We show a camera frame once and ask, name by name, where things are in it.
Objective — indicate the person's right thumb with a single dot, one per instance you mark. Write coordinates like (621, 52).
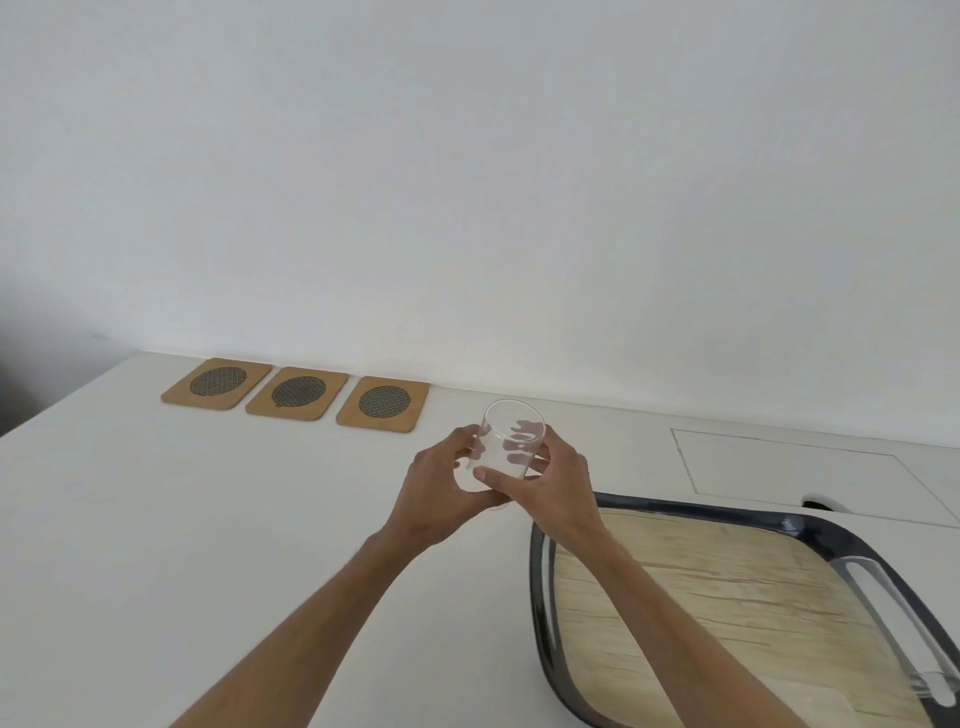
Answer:
(504, 484)

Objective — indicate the dark-rimmed wood-pattern serving tray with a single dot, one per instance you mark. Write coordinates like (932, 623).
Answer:
(750, 585)

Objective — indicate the person's right hand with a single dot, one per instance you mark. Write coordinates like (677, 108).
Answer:
(559, 495)

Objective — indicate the person's right forearm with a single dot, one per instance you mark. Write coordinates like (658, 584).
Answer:
(660, 630)

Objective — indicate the square cork coaster mesh centre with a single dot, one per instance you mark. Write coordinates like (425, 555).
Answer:
(264, 406)
(180, 394)
(352, 418)

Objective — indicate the clear drinking glass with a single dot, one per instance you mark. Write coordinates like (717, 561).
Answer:
(517, 416)

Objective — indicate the person's left thumb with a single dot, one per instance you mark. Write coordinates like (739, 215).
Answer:
(480, 501)

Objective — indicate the person's left forearm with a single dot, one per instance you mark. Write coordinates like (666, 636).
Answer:
(315, 622)

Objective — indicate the person's left hand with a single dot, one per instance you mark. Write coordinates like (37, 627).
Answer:
(427, 495)

